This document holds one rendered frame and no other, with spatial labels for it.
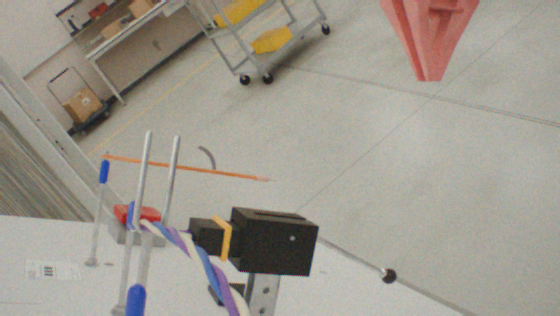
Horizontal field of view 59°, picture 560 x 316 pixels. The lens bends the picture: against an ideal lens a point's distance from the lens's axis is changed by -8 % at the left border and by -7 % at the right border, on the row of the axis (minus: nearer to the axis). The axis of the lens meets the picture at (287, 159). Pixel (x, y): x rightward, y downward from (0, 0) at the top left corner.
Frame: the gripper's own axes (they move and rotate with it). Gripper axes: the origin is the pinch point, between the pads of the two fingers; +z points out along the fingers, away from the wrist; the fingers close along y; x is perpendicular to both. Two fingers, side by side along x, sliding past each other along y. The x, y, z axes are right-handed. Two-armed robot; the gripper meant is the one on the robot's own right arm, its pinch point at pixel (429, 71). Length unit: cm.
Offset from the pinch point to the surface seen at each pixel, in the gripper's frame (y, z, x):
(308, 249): 1.6, 13.3, -11.6
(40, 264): -11.3, 16.6, -31.6
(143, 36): -817, -99, 64
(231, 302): 20.7, 8.8, -22.7
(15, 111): -76, 4, -41
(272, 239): 1.7, 12.3, -14.4
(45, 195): -75, 21, -36
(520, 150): -119, 22, 135
